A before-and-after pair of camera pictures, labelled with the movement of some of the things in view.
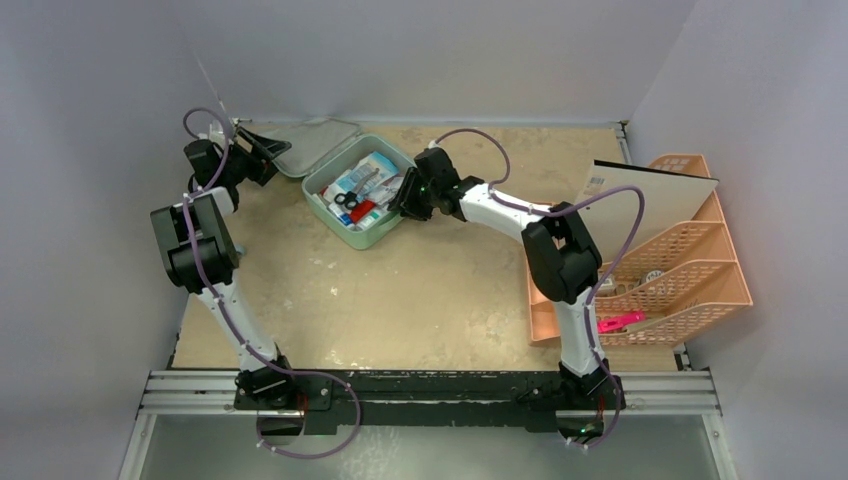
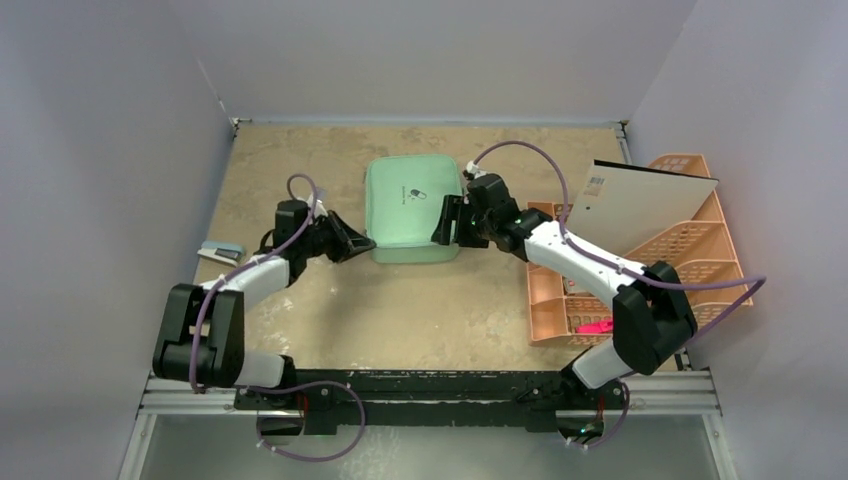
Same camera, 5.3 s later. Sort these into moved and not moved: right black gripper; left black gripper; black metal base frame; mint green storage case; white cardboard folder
Moved: mint green storage case; right black gripper; left black gripper
Not moved: white cardboard folder; black metal base frame
